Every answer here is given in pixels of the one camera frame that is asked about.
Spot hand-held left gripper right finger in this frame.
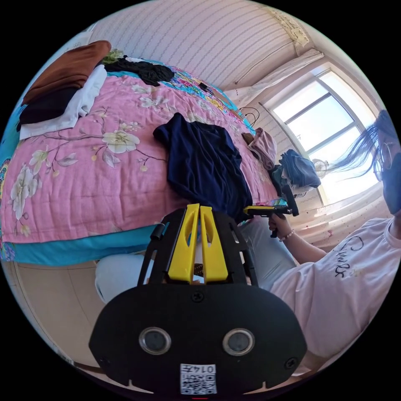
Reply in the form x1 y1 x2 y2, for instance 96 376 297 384
200 205 228 284

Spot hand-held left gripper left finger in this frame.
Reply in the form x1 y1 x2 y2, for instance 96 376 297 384
168 203 200 284

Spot dark teal short sleeve shirt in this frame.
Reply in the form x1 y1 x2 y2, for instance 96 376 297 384
152 112 254 223

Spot person's right forearm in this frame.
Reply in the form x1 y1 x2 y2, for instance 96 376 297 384
279 229 328 269

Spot person's right hand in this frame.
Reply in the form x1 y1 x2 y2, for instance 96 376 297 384
268 215 295 242

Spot pile of pink and denim clothes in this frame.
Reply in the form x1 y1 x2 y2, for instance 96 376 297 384
241 127 322 196

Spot white fan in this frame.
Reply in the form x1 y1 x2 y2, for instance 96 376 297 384
312 159 330 177

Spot person's body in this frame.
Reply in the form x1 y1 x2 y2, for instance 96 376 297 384
94 109 401 376

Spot window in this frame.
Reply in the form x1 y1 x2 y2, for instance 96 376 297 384
262 66 386 206

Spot bed with pink floral quilt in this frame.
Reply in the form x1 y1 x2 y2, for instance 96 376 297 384
0 47 294 267

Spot black garment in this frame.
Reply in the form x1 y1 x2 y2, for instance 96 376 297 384
104 55 175 87

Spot pile of brown black white clothes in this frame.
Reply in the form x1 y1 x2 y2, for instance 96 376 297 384
16 40 112 141

